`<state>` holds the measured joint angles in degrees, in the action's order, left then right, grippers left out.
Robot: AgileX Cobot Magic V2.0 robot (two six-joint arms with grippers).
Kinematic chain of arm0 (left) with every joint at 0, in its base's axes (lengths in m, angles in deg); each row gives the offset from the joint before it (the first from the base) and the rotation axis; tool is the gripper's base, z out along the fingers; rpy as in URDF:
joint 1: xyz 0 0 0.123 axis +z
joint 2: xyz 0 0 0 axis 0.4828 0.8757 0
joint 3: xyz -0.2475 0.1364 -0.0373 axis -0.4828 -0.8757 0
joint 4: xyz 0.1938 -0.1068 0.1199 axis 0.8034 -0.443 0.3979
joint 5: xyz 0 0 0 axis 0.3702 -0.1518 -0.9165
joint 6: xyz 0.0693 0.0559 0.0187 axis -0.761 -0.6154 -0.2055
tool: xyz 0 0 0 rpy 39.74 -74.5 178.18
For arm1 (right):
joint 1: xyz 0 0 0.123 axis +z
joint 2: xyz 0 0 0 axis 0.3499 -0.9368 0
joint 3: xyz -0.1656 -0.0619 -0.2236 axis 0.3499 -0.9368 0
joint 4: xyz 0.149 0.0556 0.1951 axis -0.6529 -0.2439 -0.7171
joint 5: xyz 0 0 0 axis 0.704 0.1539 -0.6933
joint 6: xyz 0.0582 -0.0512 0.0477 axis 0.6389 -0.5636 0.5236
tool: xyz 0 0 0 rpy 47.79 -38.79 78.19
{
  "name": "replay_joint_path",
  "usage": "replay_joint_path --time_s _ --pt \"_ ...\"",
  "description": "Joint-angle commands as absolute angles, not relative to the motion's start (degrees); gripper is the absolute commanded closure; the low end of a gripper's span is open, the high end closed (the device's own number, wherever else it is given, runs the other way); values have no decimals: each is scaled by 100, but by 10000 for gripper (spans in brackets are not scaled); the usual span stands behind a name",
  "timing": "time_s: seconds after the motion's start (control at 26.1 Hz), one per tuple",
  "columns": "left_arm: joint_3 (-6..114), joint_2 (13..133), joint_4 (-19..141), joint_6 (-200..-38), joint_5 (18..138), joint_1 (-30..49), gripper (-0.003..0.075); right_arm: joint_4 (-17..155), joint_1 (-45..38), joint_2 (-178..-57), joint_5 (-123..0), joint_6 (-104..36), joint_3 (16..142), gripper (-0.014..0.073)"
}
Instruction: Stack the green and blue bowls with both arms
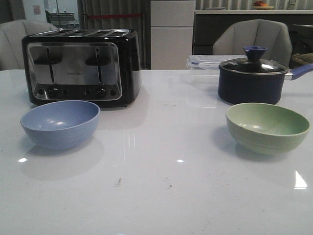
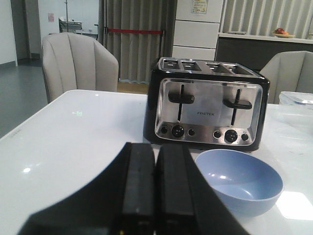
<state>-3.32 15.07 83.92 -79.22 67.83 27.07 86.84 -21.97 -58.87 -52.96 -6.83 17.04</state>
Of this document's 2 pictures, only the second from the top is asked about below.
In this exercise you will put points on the right beige armchair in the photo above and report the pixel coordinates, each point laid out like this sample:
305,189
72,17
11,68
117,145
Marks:
290,71

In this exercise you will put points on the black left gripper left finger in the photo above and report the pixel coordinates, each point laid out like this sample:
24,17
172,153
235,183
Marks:
119,201

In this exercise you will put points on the red barrier belt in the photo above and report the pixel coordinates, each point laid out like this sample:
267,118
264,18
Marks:
132,31

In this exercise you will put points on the black and chrome toaster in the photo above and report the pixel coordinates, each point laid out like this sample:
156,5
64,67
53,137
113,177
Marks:
205,104

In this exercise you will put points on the blue bowl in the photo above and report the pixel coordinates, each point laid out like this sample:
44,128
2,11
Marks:
246,185

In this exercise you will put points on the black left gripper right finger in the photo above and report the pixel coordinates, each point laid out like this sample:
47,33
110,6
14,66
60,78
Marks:
185,203

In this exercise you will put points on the clear plastic container blue clips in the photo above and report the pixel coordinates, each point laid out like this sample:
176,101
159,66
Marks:
300,100

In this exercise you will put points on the grey kitchen counter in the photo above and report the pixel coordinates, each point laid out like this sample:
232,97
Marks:
255,52

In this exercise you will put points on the beige armchair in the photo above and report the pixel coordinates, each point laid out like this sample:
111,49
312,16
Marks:
290,71
73,61

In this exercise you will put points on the left beige armchair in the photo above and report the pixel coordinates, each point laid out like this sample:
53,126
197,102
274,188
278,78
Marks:
73,61

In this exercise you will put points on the fruit bowl on counter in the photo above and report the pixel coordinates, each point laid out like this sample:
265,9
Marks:
281,33

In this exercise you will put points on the white drawer cabinet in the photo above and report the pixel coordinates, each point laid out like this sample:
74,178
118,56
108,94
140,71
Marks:
196,29

